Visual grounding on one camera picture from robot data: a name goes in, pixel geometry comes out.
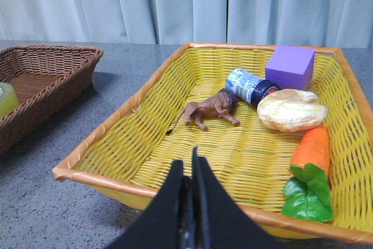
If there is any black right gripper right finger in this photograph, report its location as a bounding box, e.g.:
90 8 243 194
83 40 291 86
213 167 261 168
192 147 287 248

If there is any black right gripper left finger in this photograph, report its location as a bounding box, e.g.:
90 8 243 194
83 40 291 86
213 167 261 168
107 160 192 248

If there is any clear yellow packing tape roll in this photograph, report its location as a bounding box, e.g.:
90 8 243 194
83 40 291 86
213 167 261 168
0 82 20 118

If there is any toy carrot with green leaves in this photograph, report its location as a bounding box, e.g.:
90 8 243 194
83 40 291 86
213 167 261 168
281 125 333 223

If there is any yellow wicker basket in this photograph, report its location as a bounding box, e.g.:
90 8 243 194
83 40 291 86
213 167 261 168
52 43 372 244

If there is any brown toy lion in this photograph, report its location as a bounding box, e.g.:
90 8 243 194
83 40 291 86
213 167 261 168
166 88 241 135

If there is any toy bread roll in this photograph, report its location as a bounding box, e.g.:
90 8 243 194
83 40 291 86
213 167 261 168
257 89 328 133

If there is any purple foam cube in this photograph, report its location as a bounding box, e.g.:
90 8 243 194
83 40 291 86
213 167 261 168
265 45 315 90

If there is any brown wicker basket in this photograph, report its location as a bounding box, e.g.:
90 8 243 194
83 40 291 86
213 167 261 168
1 45 104 155

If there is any white curtain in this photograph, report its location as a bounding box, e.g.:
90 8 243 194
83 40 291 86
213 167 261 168
1 0 372 48

